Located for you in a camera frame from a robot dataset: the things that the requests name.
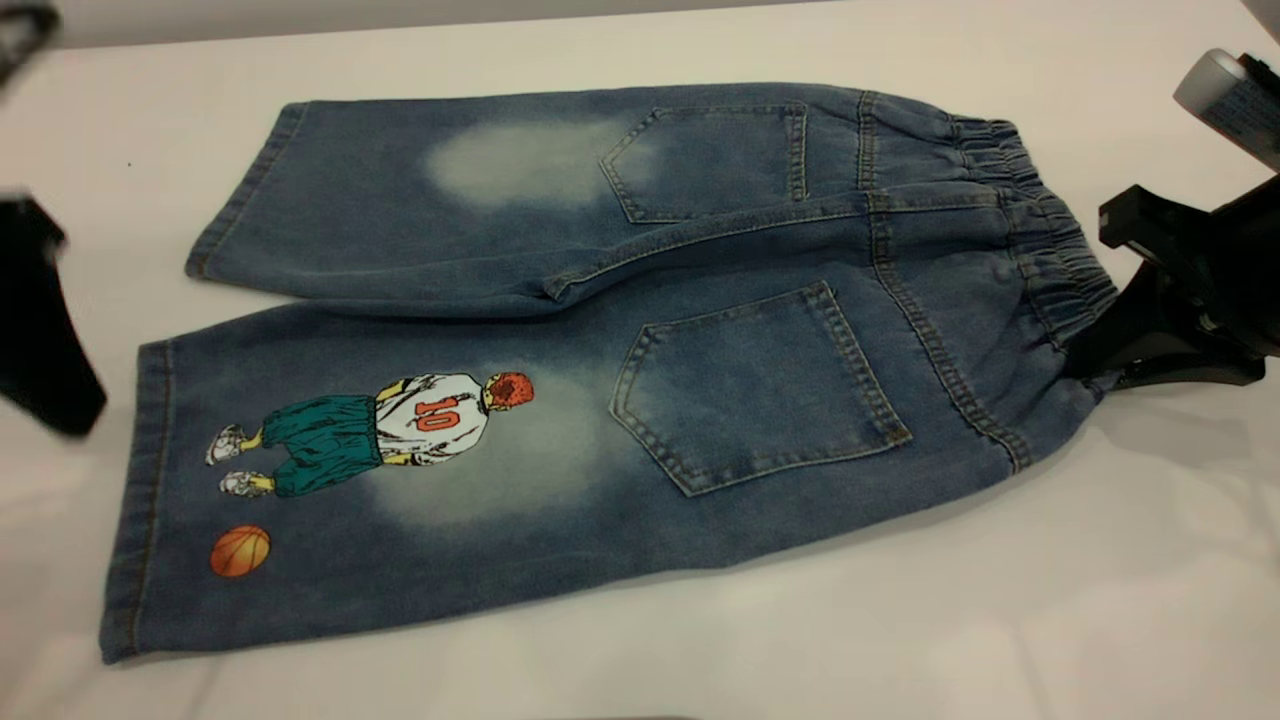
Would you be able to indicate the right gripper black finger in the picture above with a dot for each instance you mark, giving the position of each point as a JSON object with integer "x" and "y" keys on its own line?
{"x": 1160, "y": 340}
{"x": 1155, "y": 225}

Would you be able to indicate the blue denim printed shorts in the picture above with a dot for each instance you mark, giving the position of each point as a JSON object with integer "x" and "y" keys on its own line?
{"x": 600, "y": 250}

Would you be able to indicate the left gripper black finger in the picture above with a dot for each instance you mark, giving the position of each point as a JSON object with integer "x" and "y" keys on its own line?
{"x": 35, "y": 320}

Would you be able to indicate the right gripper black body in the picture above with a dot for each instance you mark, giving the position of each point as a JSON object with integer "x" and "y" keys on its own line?
{"x": 1245, "y": 270}

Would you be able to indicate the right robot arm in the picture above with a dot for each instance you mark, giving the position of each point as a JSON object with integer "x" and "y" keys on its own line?
{"x": 1235, "y": 100}

